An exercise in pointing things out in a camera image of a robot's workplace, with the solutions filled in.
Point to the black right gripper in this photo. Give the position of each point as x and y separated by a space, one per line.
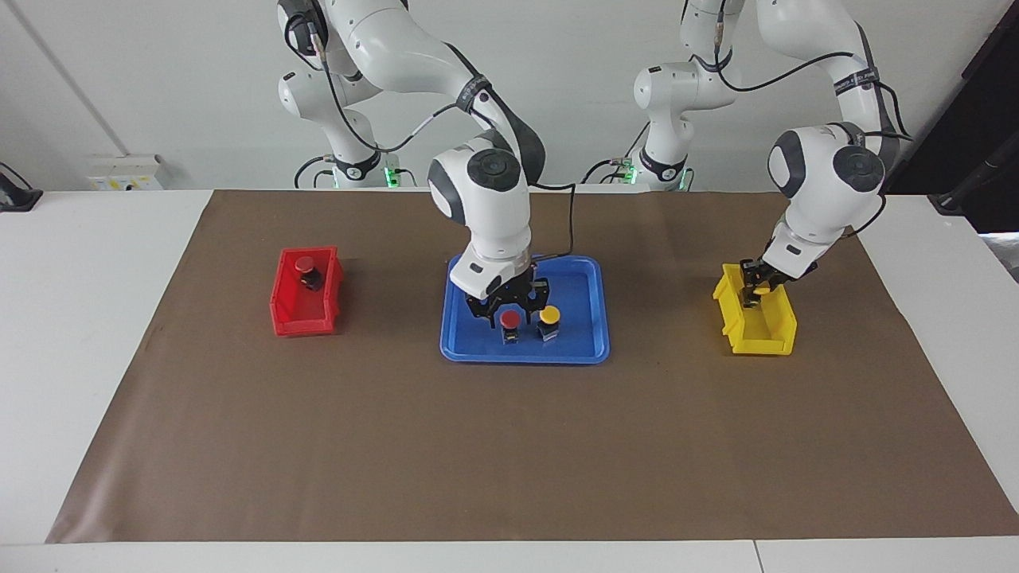
509 293

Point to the yellow push button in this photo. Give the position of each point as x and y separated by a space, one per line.
760 291
549 315

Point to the blue plastic tray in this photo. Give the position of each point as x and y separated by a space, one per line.
581 318

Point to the yellow plastic bin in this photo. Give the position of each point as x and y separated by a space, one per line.
772 330

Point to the red push button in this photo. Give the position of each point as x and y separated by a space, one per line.
304 263
510 319

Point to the white wall socket box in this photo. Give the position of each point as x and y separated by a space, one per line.
123 171

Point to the black device at table edge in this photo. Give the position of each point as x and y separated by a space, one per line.
16 197

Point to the brown paper mat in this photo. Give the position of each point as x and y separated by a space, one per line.
509 446

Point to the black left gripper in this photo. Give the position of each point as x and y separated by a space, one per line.
772 274

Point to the red plastic bin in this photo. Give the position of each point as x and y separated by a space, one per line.
302 314

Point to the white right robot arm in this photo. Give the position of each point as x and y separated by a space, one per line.
489 207

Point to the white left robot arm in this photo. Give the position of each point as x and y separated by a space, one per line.
820 191

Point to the black background panel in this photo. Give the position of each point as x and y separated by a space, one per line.
987 95

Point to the black stand pole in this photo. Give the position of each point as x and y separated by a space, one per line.
979 179

